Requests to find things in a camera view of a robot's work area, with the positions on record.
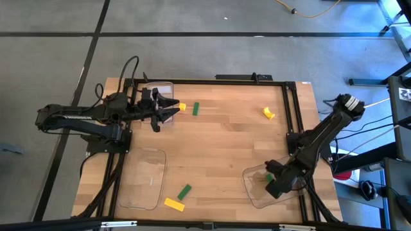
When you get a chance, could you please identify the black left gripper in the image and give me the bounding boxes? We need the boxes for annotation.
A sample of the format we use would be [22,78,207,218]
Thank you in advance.
[137,87,180,133]

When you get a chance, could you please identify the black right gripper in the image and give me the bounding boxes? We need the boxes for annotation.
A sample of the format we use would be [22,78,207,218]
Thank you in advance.
[265,160,301,199]

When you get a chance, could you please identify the narrow clear plastic bin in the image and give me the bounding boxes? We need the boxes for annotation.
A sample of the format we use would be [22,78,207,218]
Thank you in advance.
[142,81,175,125]

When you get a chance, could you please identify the wide clear plastic bin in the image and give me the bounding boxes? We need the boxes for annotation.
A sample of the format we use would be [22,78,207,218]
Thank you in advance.
[241,155,308,209]
[118,147,168,211]

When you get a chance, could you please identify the red round object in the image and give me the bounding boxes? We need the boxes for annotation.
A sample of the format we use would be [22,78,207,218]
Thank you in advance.
[333,171,353,181]

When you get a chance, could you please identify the yellow arch block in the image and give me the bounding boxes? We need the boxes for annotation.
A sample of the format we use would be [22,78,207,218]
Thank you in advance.
[262,107,276,121]

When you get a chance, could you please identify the black flat mounting bar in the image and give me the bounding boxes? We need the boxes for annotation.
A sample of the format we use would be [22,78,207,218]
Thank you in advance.
[214,73,274,81]

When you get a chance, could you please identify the black headphones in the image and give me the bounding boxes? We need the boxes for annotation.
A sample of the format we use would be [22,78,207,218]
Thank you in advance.
[358,180,380,201]

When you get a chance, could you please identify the black diagonal beam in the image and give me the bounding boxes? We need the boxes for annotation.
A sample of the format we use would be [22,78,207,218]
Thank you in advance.
[332,142,398,174]

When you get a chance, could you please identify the light grey rod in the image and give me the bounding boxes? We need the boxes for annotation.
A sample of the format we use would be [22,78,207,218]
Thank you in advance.
[337,124,401,161]

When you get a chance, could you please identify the black equipment box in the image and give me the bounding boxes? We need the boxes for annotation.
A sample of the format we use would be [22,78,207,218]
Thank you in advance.
[383,157,411,230]

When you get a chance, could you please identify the black floor stand beam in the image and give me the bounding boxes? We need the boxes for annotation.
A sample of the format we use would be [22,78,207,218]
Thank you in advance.
[349,62,411,87]

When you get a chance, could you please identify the white fiducial marker tag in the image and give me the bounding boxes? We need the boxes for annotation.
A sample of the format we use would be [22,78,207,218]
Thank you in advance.
[398,87,411,102]

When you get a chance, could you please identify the black extrusion bar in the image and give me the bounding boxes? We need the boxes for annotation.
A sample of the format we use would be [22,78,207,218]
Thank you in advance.
[0,217,411,231]

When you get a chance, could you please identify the grey floor object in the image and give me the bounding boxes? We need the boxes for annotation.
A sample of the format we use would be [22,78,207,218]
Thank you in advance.
[0,142,25,157]

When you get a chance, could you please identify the metal rack leg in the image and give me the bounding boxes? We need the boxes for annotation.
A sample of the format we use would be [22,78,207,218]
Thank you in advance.
[378,0,411,64]

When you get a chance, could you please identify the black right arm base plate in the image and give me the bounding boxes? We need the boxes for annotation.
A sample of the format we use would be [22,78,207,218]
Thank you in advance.
[286,132,332,158]

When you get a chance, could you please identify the black cable bundle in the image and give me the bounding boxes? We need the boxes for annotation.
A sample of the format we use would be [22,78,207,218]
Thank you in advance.
[75,152,126,219]
[303,160,341,224]

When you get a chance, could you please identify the silver metal bracket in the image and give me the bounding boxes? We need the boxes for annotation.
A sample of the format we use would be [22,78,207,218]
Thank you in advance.
[278,223,317,231]
[100,220,138,229]

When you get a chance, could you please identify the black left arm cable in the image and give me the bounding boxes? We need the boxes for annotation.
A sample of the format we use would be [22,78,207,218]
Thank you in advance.
[94,56,141,107]

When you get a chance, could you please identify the black aluminium table frame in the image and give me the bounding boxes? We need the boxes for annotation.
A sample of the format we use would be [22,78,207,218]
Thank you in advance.
[72,78,344,225]

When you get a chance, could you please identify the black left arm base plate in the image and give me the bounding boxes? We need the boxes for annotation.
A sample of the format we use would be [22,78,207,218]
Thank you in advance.
[80,127,133,155]

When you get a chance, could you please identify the yellow extension cable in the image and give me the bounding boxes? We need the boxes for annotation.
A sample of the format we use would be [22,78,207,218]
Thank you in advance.
[275,0,342,19]

